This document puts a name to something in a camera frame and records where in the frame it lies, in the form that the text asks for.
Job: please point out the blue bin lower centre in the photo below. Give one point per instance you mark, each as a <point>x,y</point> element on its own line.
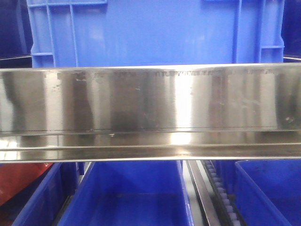
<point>130,193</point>

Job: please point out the stainless steel shelf beam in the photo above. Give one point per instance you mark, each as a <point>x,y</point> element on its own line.
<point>170,112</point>

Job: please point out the large blue bin upper shelf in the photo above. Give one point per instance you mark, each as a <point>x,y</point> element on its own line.
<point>84,33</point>

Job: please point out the blue bin lower right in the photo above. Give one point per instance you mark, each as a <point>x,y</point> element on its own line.
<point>268,192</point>

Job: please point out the blue bin lower left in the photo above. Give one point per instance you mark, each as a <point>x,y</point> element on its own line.
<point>43,206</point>

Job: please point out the red item in bin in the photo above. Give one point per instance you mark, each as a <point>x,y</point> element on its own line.
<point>14,177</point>

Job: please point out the dark blue bin upper left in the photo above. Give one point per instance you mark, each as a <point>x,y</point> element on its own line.
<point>15,29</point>

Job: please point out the dark blue bin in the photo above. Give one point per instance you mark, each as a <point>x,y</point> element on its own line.
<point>291,30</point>
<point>15,29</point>

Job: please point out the dark blue bin upper right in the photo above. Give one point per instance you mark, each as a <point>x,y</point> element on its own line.
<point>291,30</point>

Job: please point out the roller track rail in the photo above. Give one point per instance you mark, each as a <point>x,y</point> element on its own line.
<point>212,206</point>

